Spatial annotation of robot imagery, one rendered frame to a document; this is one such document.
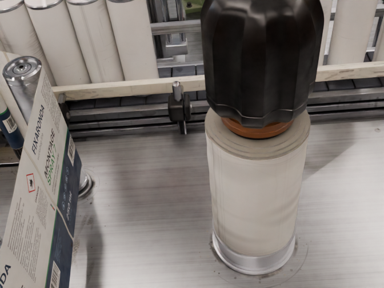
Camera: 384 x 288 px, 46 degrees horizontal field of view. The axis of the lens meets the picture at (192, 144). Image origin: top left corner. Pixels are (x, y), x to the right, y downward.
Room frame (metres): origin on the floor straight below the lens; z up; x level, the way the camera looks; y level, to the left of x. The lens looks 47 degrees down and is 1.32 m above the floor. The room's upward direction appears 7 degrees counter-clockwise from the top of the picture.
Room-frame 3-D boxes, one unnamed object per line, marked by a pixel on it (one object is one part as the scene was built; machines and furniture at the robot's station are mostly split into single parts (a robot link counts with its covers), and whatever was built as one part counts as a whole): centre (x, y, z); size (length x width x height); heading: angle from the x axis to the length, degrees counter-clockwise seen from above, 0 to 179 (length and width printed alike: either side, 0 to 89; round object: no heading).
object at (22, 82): (0.36, 0.15, 0.97); 0.05 x 0.05 x 0.19
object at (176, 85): (0.46, 0.01, 0.89); 0.03 x 0.03 x 0.12; 86
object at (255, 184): (0.26, -0.05, 1.03); 0.09 x 0.09 x 0.30
